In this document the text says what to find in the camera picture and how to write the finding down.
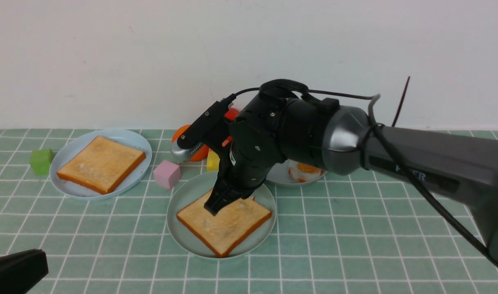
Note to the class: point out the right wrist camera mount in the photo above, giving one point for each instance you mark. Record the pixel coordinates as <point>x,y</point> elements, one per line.
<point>210,129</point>

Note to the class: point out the orange fruit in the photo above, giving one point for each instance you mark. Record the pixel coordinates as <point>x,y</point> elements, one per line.
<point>199,155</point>

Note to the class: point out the light blue plate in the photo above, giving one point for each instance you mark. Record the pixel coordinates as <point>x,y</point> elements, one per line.
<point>71,149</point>

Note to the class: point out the pink and yellow block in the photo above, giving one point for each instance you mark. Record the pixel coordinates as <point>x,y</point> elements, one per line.
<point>213,160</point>

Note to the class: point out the green cube block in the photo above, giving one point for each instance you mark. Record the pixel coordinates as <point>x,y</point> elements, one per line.
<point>40,161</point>

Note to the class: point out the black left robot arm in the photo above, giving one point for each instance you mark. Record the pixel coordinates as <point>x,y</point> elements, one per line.
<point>21,271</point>

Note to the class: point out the green plate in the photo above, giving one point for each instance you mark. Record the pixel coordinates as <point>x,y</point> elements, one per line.
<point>191,191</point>

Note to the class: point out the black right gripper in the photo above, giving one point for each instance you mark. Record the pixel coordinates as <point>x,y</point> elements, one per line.
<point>253,151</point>

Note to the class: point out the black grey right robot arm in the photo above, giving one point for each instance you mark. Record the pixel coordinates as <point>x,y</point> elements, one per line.
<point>342,139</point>

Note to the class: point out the toast slice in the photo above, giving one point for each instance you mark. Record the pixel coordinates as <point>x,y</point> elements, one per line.
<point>228,228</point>
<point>102,165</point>

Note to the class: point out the pink cube block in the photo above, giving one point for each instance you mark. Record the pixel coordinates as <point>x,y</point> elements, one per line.
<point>167,174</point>

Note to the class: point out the front fried egg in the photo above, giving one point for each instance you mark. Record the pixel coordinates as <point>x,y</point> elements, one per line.
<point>303,173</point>

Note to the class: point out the grey plate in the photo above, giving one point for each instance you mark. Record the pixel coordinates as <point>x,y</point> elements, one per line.
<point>279,176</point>

